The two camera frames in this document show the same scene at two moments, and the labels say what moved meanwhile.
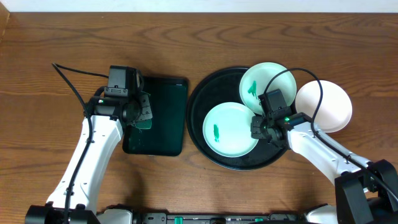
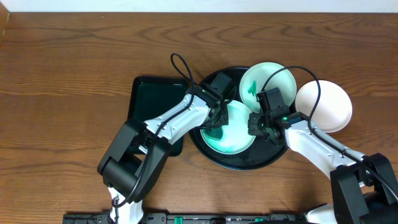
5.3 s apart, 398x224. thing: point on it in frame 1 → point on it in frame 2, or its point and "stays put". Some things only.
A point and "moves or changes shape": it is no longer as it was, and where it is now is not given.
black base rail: [159, 218] stays put
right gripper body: [259, 127] stays put
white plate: [335, 110] stays put
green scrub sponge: [143, 124] moves or changes shape
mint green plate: [227, 130] stays put
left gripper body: [144, 109] → [216, 120]
